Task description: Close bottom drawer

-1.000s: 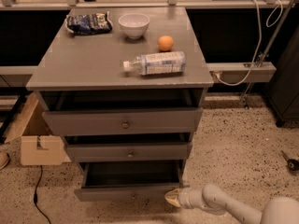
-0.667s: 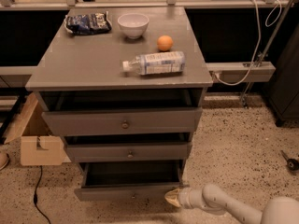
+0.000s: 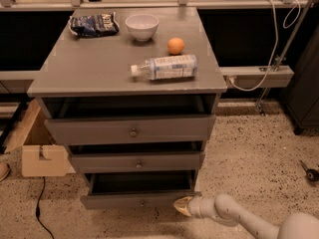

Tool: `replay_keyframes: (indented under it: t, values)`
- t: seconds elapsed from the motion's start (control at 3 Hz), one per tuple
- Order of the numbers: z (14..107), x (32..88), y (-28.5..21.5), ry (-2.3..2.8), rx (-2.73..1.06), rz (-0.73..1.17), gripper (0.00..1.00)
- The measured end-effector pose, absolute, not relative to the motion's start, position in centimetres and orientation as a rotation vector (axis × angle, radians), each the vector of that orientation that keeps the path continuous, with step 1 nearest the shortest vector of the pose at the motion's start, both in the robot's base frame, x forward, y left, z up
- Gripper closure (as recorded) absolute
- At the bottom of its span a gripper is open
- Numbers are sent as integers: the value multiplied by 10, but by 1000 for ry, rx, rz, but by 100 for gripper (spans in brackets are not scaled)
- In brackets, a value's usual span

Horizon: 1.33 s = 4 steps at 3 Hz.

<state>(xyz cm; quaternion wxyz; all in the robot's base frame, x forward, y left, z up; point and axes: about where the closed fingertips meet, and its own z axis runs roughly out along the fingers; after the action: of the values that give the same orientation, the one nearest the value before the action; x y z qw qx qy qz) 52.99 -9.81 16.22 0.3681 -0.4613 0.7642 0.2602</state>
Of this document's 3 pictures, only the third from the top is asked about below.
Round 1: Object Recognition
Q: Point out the grey bottom drawer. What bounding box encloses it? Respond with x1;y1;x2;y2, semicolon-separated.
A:
81;170;200;209

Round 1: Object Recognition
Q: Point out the grey drawer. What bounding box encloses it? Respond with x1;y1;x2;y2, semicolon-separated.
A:
81;170;200;209
69;141;205;173
45;116;215;145

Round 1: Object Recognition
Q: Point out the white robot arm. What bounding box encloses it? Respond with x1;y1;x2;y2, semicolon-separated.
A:
173;194;319;239

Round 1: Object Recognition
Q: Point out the grey middle drawer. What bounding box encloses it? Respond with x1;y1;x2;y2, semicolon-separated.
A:
69;141;205;173

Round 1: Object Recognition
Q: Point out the grey top drawer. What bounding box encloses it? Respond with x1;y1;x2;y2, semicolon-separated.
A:
45;116;215;145

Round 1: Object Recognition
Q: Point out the grey drawer cabinet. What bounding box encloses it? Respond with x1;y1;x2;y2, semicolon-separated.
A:
27;6;229;184

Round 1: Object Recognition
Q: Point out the black floor tool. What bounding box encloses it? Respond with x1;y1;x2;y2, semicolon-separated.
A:
300;161;319;182

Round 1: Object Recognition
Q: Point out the clear plastic water bottle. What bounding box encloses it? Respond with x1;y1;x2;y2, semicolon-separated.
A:
131;55;197;81

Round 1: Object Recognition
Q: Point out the grey metal railing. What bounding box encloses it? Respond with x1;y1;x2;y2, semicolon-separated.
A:
0;0;319;95

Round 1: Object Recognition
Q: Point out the wooden box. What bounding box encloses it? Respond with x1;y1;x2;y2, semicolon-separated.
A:
5;100;75;177

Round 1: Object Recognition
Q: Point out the orange fruit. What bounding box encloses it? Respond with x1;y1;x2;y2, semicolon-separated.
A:
167;38;184;55

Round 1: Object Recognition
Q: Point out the dark grey side cabinet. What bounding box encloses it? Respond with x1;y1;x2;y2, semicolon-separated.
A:
282;28;319;134

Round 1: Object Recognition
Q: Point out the round tan floor object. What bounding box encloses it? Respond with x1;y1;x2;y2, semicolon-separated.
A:
0;161;10;181

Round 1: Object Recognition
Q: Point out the white ceramic bowl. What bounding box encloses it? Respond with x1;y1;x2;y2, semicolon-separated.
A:
126;14;160;42

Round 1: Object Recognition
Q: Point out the blue chip bag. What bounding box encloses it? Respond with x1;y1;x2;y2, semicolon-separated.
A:
68;13;120;38

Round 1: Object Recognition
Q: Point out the black floor cable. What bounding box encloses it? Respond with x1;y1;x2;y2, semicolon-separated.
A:
35;176;56;239

